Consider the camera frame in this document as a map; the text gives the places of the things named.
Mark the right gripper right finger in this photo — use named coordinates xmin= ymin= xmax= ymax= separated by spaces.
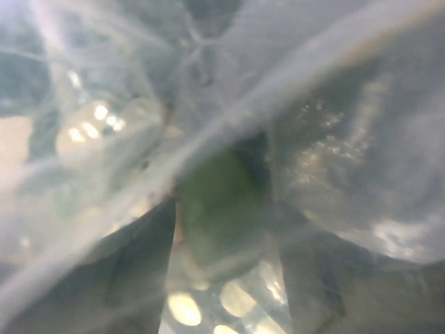
xmin=275 ymin=201 xmax=444 ymax=333

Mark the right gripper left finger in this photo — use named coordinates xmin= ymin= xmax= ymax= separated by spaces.
xmin=1 ymin=198 xmax=176 ymax=333

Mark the green fake lettuce leaf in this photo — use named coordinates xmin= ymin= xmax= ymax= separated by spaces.
xmin=178 ymin=148 xmax=267 ymax=281

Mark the clear zip top bag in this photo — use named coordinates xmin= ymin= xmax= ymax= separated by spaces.
xmin=1 ymin=1 xmax=444 ymax=333

